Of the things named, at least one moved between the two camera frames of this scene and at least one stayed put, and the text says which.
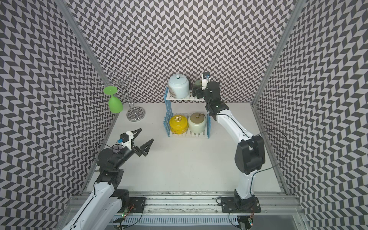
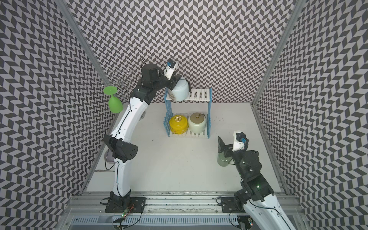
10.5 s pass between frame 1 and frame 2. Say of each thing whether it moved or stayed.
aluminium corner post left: stayed
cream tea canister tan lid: stayed
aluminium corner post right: stayed
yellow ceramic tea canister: stayed
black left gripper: moved
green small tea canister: moved
